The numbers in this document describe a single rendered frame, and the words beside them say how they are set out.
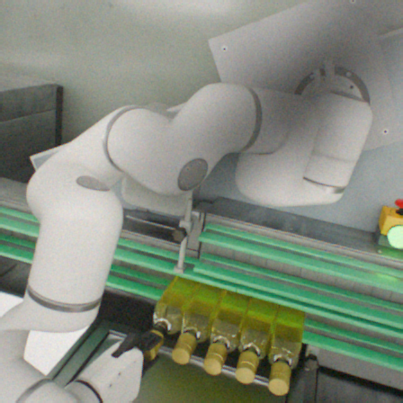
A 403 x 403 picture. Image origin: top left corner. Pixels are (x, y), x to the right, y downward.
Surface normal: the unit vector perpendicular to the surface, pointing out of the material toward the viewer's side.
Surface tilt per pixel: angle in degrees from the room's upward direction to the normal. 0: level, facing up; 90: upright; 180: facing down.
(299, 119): 53
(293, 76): 2
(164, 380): 89
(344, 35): 2
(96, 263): 61
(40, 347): 90
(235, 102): 74
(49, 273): 11
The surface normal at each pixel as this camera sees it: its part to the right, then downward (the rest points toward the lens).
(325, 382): 0.14, -0.92
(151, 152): -0.66, -0.22
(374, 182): -0.26, 0.32
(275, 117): 0.59, 0.04
